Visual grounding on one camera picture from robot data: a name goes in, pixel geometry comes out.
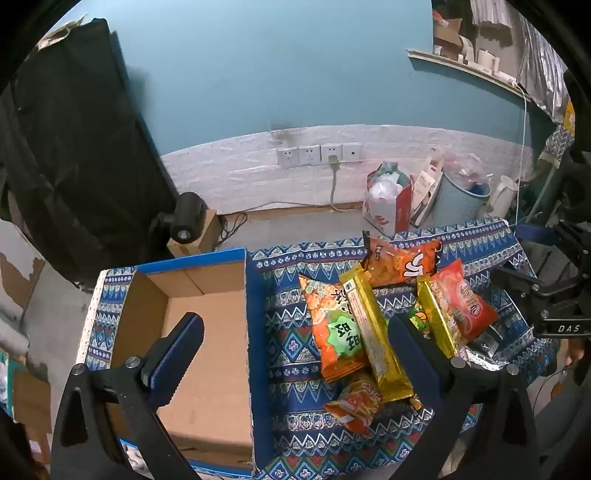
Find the orange snack packet white figure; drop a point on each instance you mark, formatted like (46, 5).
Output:
(397, 265)

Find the white paper bag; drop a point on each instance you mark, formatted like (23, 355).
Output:
(427, 184)

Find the long gold snack packet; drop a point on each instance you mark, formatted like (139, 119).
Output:
(374, 332)

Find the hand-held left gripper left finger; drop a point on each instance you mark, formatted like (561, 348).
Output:
(184, 341)

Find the red and white bag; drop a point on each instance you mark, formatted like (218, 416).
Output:
(392, 212)

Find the grey patterned cloth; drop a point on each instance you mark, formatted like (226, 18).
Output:
(556, 143)

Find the short gold snack packet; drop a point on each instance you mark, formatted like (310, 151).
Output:
(438, 314)

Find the white wall socket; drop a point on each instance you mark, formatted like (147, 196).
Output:
(287, 157)
(352, 152)
(309, 155)
(331, 150)

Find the light blue bucket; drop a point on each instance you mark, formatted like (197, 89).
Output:
(457, 205)

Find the black panel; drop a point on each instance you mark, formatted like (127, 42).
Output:
(78, 161)

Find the orange noodle snack packet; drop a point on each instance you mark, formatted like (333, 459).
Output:
(355, 401)

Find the cardboard box with blue rim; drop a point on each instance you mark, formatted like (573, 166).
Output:
(212, 369)

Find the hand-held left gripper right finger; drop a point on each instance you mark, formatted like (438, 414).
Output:
(411, 341)

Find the red snack packet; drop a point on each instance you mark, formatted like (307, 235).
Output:
(466, 304)

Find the white kettle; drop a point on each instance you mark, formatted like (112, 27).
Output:
(503, 196)

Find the small brown cardboard box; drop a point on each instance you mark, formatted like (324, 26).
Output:
(207, 230)

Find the white wall shelf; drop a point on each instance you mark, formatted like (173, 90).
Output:
(461, 67)

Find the blue patterned blanket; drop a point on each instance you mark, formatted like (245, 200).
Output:
(286, 323)

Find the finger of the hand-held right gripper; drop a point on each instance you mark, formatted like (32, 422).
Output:
(512, 279)
(535, 233)

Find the orange and green snack packet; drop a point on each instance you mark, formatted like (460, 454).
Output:
(332, 332)

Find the silver foil snack packet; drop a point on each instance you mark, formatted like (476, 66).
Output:
(485, 360)

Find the silver foil sheet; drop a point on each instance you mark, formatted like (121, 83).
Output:
(542, 64)

